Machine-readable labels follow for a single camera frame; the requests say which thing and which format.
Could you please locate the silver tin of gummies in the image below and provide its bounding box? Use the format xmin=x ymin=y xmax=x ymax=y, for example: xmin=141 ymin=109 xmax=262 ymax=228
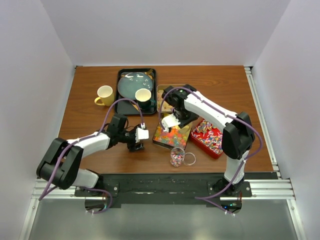
xmin=156 ymin=84 xmax=184 ymax=118

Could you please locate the gold tin of star candies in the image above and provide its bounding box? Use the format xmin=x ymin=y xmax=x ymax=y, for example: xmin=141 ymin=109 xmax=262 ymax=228
xmin=152 ymin=123 xmax=193 ymax=150

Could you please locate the red tin of lollipops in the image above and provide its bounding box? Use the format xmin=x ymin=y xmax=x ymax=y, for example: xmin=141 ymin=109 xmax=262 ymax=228
xmin=189 ymin=119 xmax=223 ymax=159

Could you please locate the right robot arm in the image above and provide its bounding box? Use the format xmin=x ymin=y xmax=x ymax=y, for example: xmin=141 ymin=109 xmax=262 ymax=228
xmin=159 ymin=84 xmax=261 ymax=197

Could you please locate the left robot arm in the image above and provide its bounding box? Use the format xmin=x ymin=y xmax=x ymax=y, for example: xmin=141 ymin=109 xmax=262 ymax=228
xmin=36 ymin=114 xmax=149 ymax=196

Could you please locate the glass goblet jar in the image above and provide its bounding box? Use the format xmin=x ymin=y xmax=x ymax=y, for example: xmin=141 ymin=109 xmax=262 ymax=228
xmin=170 ymin=147 xmax=185 ymax=167

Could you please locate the clear glass lid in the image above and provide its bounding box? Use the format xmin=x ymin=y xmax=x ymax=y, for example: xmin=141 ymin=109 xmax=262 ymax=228
xmin=183 ymin=152 xmax=197 ymax=167

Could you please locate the dark green cup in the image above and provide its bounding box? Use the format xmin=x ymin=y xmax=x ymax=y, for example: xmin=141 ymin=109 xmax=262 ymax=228
xmin=135 ymin=88 xmax=156 ymax=111

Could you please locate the yellow mug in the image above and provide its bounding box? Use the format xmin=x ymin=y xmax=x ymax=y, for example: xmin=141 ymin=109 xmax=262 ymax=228
xmin=94 ymin=85 xmax=115 ymax=107

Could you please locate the black tray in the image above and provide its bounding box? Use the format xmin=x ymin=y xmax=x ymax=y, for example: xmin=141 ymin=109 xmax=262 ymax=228
xmin=113 ymin=68 xmax=158 ymax=116

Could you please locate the dark teal plate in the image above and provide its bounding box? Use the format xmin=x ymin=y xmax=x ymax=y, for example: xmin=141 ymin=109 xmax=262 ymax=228
xmin=117 ymin=72 xmax=154 ymax=100

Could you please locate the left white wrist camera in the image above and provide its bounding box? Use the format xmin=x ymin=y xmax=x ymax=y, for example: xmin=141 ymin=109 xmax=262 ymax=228
xmin=134 ymin=123 xmax=149 ymax=143

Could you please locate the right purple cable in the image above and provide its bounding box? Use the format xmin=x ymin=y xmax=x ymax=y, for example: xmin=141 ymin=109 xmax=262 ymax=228
xmin=159 ymin=84 xmax=263 ymax=213

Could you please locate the purple cable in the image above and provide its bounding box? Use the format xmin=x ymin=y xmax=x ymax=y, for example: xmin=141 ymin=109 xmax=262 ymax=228
xmin=159 ymin=84 xmax=263 ymax=213
xmin=37 ymin=97 xmax=146 ymax=213

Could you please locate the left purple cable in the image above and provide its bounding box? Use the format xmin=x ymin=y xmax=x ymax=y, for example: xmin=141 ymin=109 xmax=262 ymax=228
xmin=37 ymin=97 xmax=146 ymax=213

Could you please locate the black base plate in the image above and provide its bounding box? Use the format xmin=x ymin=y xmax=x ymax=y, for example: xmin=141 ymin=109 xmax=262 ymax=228
xmin=69 ymin=172 xmax=253 ymax=210

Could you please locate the aluminium frame rail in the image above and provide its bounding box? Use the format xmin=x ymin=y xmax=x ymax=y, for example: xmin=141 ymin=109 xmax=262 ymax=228
xmin=19 ymin=65 xmax=302 ymax=240

